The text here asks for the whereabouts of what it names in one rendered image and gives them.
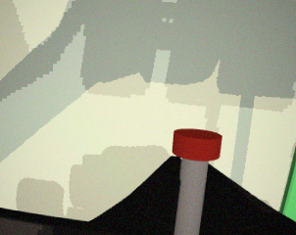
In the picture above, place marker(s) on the grey cylinder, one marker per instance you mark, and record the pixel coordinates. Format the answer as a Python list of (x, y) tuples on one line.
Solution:
[(195, 147)]

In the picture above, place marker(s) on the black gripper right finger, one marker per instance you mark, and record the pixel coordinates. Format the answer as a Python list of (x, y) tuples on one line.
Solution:
[(228, 209)]

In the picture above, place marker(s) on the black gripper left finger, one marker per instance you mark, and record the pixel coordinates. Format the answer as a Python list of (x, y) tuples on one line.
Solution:
[(149, 210)]

